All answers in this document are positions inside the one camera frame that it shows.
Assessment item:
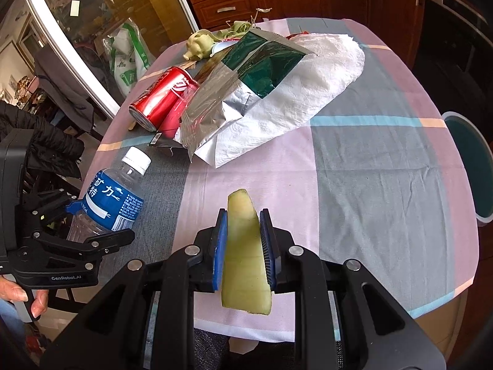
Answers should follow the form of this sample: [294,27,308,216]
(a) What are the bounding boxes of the clear blue-label water bottle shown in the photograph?
[67,146,152,245]

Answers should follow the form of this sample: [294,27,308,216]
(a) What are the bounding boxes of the green white plastic bag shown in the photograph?
[109,22,149,98]

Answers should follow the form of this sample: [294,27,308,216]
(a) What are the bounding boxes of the black puffer jacket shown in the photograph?
[0,101,85,181]

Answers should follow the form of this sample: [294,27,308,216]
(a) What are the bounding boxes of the pink red cylinder container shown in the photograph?
[160,84,198,139]

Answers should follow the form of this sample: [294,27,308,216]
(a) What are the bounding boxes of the pale green melon rind slice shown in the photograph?
[221,189,273,315]

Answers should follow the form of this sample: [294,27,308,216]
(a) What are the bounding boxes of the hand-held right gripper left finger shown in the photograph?
[40,208,229,370]

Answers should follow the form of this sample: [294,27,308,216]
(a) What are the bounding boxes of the dark mesh chair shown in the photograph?
[192,327,295,370]

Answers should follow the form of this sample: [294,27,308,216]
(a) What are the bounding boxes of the pink grey checked tablecloth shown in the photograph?
[87,17,480,343]

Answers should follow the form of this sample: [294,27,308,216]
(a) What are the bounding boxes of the silver green foil snack bag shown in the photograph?
[173,30,317,162]

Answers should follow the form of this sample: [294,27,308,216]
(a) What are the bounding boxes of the blue denim clothing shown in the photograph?
[0,301,27,342]

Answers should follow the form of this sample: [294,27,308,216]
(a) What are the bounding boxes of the pale green vegetable stub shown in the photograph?
[183,31,215,62]

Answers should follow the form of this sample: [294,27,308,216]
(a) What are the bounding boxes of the white paper towel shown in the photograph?
[194,31,366,169]

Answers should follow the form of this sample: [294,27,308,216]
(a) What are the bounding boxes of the small black wrapper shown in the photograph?
[148,132,183,157]

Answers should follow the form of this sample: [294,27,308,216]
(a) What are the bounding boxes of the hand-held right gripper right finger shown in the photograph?
[260,208,447,370]

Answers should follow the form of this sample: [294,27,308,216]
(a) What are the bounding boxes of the green vegetable peel strips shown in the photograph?
[210,18,255,44]

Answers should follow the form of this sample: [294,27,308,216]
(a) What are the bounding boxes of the white-framed glass door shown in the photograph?
[22,0,200,119]

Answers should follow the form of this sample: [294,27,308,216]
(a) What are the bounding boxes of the black built-in oven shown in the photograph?
[411,0,493,134]

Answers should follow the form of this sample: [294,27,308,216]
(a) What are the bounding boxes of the tall wooden cabinet panel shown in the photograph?
[369,0,427,69]

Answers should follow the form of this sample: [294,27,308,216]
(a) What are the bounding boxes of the person's left hand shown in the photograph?
[0,277,49,319]

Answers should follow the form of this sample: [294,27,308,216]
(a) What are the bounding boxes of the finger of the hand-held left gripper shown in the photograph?
[35,228,136,269]
[23,190,84,240]

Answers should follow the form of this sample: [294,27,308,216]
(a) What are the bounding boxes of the red soda can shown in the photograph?
[129,66,200,132]

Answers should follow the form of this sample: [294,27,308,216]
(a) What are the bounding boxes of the teal white-rimmed trash bin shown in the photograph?
[441,111,493,227]

